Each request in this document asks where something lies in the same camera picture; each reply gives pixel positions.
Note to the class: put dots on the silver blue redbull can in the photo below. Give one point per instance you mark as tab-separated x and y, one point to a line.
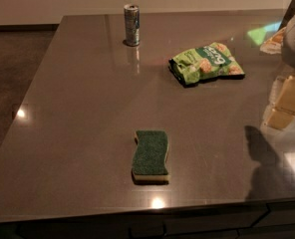
132	24

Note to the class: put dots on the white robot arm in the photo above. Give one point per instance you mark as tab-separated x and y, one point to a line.
282	106

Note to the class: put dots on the green rice chip bag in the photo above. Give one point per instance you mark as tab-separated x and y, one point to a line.
205	63

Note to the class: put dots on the green yellow scrub sponge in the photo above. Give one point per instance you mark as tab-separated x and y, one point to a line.
150	157

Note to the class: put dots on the dark box at corner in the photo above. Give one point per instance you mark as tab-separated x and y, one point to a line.
289	14

